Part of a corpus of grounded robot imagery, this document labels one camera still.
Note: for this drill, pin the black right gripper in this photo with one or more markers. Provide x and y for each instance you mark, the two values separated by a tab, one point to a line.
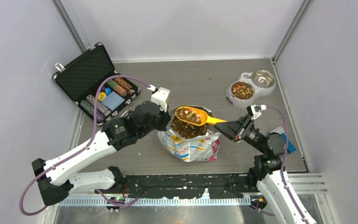
235	130

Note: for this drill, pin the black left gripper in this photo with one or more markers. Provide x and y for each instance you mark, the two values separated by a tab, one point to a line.
165	117

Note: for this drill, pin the cat food bag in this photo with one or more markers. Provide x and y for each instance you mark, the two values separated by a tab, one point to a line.
201	148

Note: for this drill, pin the yellow plastic scoop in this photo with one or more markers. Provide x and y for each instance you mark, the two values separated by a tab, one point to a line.
196	117

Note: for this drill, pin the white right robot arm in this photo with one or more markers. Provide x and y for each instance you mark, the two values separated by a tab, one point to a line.
268	174

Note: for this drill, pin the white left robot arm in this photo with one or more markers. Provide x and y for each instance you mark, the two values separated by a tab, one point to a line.
59	177

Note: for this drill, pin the white double pet bowl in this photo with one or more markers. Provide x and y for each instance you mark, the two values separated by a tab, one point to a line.
250	86

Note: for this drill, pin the pet food kibble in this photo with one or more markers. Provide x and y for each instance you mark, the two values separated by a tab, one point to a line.
188	131

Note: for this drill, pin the blue playing card deck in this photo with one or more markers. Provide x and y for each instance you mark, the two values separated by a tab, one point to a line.
112	101

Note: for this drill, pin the red green chip row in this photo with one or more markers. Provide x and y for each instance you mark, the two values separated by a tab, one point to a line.
118	88

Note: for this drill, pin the orange black chip row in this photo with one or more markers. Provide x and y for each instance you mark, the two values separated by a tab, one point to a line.
124	84

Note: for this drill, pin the light grey lego brick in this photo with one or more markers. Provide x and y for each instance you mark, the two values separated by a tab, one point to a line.
280	130

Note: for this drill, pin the yellow dealer button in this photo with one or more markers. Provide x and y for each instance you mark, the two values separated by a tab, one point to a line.
101	96

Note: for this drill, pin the green purple chip row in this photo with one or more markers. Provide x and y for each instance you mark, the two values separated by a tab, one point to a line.
89	108

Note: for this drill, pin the blue lego brick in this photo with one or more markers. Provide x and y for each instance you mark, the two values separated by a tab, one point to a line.
290	147

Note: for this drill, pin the black poker chip case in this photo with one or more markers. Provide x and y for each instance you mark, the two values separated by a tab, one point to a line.
88	74

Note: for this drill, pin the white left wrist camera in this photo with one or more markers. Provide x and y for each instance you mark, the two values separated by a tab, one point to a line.
160	96

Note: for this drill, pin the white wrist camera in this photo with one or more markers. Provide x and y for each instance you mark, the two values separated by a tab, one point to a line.
160	96
255	111

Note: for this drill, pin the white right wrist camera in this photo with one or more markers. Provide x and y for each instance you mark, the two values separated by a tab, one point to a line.
255	111

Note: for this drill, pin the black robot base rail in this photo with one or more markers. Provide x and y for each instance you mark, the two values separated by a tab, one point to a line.
217	186

